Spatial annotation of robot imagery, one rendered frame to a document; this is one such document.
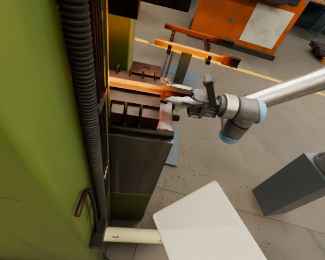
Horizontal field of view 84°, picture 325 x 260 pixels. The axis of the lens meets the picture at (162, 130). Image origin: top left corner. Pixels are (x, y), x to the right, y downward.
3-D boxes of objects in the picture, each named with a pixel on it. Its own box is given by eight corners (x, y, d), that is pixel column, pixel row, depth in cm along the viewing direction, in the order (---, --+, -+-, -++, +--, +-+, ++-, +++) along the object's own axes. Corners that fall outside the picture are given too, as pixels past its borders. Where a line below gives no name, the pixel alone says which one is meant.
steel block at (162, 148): (154, 137, 116) (171, 78, 84) (151, 195, 91) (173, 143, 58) (63, 125, 108) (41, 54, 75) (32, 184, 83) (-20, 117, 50)
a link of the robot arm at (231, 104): (241, 106, 61) (234, 89, 68) (228, 103, 60) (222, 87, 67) (229, 124, 68) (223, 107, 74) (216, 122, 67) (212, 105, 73)
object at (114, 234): (214, 233, 73) (220, 230, 69) (217, 249, 70) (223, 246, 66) (104, 227, 67) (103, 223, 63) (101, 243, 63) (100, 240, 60)
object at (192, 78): (198, 74, 136) (199, 71, 134) (198, 107, 108) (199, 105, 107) (160, 63, 134) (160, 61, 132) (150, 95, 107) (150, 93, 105)
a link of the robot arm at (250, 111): (257, 130, 70) (274, 112, 63) (228, 125, 68) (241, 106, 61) (249, 113, 76) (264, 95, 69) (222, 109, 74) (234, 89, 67)
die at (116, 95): (157, 95, 73) (161, 77, 67) (155, 132, 60) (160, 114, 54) (47, 77, 67) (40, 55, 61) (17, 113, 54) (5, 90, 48)
